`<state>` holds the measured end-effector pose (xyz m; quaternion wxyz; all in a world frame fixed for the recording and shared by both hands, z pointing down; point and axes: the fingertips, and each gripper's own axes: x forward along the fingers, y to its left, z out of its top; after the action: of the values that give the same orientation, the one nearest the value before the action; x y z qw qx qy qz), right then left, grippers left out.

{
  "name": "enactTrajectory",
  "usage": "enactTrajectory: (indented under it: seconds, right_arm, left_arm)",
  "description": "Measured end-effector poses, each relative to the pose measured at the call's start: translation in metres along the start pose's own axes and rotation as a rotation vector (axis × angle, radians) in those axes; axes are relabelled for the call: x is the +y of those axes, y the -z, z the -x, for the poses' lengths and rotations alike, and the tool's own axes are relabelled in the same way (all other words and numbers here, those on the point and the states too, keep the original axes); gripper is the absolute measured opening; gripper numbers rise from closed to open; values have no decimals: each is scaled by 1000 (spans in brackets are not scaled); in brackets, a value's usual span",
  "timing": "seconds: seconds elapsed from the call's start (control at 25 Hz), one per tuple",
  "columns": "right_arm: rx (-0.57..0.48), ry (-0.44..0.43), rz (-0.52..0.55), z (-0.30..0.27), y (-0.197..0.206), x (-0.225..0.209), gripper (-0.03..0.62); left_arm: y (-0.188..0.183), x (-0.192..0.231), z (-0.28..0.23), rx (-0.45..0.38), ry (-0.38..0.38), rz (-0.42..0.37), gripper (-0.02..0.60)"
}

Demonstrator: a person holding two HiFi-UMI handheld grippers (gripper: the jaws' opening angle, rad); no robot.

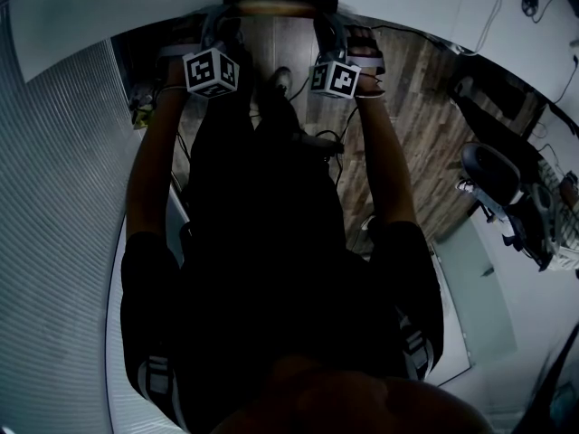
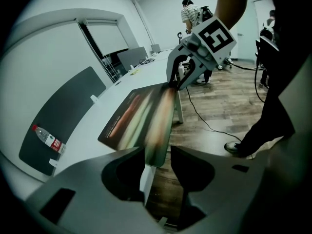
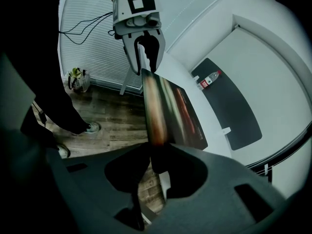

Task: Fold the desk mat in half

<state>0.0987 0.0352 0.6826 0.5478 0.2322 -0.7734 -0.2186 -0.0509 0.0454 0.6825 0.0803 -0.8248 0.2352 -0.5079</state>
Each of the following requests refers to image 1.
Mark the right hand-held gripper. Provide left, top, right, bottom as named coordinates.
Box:
left=308, top=13, right=362, bottom=100

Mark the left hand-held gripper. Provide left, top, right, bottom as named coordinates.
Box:
left=182, top=5, right=248, bottom=100

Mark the person's left forearm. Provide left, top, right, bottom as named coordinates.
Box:
left=124, top=56, right=203, bottom=243

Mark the person's right forearm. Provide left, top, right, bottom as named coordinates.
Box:
left=352, top=68, right=420, bottom=239

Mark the person's right hand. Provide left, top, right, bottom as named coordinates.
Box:
left=345, top=24, right=382, bottom=60

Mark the person's grey shoe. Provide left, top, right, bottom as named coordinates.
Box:
left=266, top=65, right=293, bottom=95

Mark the yellow green crumpled bag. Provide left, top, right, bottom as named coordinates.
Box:
left=129, top=83, right=157, bottom=131

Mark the black office chair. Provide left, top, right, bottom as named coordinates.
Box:
left=460, top=142, right=560, bottom=266

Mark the person's torso in black clothing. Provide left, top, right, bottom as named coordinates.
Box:
left=119, top=72, right=494, bottom=434

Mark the frosted glass panel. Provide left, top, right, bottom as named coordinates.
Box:
left=435, top=221, right=519, bottom=373

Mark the white cable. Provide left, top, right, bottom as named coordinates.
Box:
left=470, top=0, right=515, bottom=58

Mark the black plug cable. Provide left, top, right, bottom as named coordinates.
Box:
left=552, top=52, right=579, bottom=106

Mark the grey harness strap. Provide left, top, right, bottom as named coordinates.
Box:
left=137, top=353, right=189, bottom=429
left=394, top=307, right=436, bottom=382

